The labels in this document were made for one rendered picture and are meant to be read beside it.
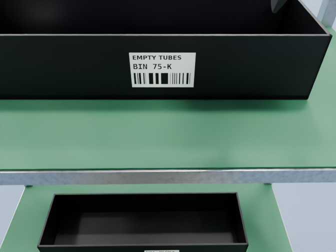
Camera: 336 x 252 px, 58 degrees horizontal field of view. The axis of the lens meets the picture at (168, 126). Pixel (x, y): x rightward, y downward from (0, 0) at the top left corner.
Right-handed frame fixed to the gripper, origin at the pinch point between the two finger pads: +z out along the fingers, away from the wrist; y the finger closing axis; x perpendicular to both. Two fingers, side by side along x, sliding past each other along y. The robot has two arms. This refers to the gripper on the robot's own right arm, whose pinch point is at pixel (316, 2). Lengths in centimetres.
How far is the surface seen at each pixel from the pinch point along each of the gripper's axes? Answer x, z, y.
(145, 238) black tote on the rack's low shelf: 23, 74, 24
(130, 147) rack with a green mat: 11.9, 13.9, 21.4
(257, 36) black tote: -2.5, 9.0, 3.7
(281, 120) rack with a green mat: 7.1, 16.6, -1.0
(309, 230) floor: 20, 117, -46
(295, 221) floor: 16, 119, -41
